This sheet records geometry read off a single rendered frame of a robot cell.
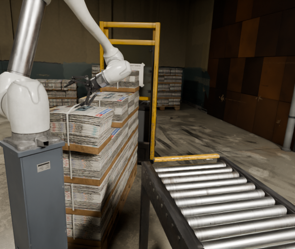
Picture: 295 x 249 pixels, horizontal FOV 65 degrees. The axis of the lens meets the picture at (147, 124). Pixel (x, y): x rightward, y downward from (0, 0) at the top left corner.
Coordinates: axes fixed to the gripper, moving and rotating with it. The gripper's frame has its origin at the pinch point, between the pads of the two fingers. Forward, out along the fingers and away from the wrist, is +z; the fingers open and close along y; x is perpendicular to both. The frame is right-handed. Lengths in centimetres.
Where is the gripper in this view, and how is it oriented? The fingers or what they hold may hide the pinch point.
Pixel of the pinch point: (71, 96)
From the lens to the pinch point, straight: 153.6
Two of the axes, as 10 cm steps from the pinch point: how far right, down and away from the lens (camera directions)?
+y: 4.4, 8.9, 1.6
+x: 1.3, -2.4, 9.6
